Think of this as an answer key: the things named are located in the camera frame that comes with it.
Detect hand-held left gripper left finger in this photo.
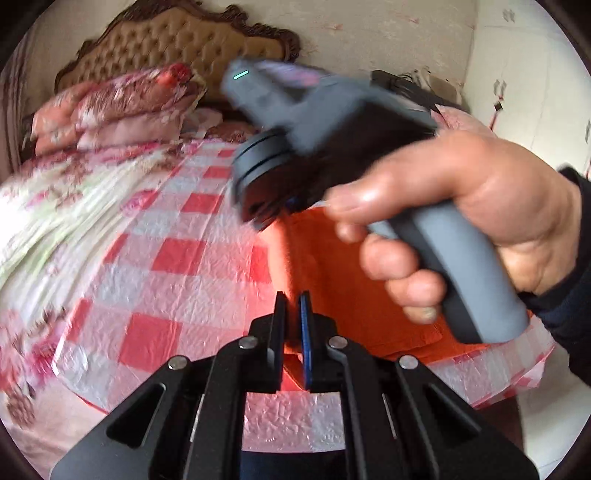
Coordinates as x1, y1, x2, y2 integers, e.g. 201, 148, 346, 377
50, 291, 288, 480

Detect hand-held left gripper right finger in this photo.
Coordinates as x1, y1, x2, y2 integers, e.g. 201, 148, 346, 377
298, 291, 540, 480

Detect orange pants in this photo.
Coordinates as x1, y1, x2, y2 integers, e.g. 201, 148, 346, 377
257, 203, 491, 367

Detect person's right forearm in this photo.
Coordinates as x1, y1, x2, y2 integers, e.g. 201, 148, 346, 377
516, 166, 591, 394

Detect person's right hand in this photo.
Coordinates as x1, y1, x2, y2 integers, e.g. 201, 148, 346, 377
323, 131, 586, 324

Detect beige cloth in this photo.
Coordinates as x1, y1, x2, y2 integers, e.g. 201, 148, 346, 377
401, 66, 463, 101

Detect pink checkered plastic sheet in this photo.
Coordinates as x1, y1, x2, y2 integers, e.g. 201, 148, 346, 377
50, 137, 556, 455

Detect pink quilt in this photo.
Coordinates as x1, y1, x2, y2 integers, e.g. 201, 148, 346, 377
434, 104, 502, 139

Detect tufted brown headboard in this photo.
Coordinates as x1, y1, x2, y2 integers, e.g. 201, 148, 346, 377
54, 0, 302, 104

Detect white wardrobe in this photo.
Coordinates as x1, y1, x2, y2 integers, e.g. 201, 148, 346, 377
462, 0, 591, 178

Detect floral bed sheet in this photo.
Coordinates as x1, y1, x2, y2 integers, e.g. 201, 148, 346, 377
0, 138, 195, 477

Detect pink floral pillow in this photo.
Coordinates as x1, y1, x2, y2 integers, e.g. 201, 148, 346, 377
31, 83, 185, 155

